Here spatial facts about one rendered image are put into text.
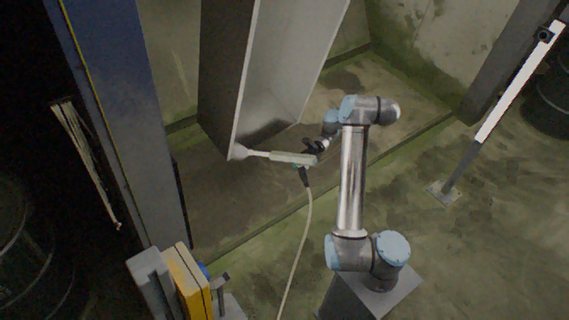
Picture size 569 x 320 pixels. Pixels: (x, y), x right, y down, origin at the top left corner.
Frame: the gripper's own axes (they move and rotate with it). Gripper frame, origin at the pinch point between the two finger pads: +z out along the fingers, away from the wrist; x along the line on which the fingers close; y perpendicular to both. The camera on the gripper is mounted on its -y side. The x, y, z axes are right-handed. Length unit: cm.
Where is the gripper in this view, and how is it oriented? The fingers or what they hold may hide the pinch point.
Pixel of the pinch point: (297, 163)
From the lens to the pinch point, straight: 204.8
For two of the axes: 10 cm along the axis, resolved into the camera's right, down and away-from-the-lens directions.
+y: 3.1, 8.2, 4.8
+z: -5.8, 5.6, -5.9
